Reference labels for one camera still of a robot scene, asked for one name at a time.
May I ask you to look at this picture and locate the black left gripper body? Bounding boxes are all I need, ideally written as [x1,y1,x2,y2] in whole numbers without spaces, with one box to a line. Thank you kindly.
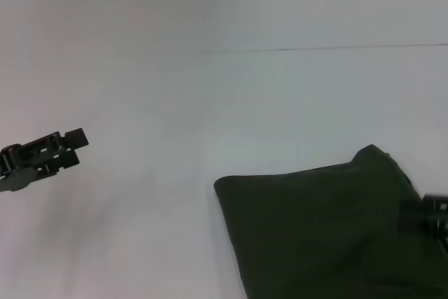
[0,142,40,194]

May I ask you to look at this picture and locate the dark green FREE t-shirt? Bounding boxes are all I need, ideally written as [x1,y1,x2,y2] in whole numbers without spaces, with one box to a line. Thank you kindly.
[212,143,448,299]

